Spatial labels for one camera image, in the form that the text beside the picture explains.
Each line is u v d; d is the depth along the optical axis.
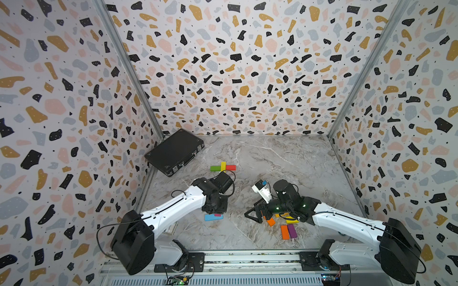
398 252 0.41
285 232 0.82
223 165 1.06
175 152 1.06
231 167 1.06
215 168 1.06
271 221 0.85
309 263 0.73
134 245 0.40
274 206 0.67
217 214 0.73
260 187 0.70
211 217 0.85
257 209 0.66
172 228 0.81
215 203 0.65
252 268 0.73
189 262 0.73
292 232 0.82
